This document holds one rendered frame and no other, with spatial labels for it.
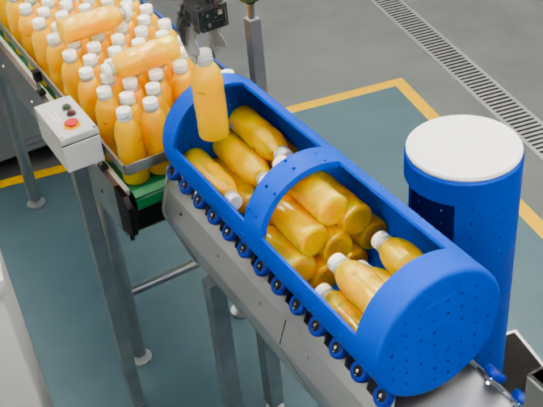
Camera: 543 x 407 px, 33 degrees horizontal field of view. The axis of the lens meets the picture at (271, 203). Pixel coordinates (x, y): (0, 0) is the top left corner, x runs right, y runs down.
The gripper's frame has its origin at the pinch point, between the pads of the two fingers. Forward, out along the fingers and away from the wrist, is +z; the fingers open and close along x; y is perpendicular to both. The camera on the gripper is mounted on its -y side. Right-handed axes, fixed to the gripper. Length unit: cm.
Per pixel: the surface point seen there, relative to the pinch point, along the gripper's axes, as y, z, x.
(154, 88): -34.7, 24.4, 0.4
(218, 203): 16.9, 26.4, -8.4
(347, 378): 61, 44, -5
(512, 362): 26, 120, 78
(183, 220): -10, 49, -7
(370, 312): 70, 19, -6
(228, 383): -9, 112, -2
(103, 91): -41.5, 24.4, -11.1
